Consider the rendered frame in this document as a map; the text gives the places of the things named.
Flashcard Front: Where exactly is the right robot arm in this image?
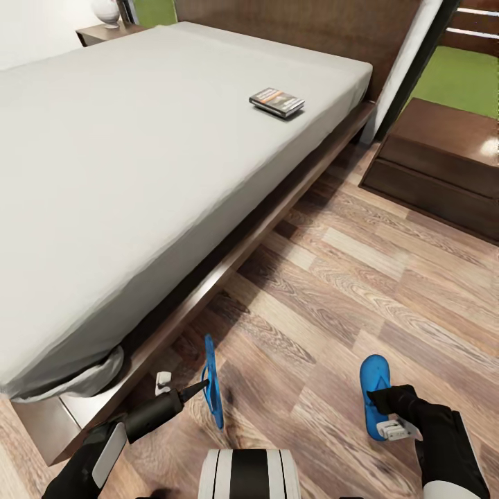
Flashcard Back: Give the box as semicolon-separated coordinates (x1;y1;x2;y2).
367;384;491;499

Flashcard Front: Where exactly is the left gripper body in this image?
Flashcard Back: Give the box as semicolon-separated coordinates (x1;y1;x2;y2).
142;388;183;432

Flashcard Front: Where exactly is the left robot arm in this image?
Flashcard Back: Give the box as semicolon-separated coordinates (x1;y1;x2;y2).
41;371;209;499

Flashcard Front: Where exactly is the hardback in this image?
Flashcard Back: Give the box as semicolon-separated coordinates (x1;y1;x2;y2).
249;87;304;118

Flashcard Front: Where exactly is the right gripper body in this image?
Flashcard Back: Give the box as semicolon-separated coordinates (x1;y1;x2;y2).
371;384;417;418

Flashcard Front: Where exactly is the sandal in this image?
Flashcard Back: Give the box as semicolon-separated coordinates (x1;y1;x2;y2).
202;334;224;430
360;354;392;441

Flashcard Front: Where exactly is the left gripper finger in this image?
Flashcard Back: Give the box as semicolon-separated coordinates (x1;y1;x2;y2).
179;378;209;408

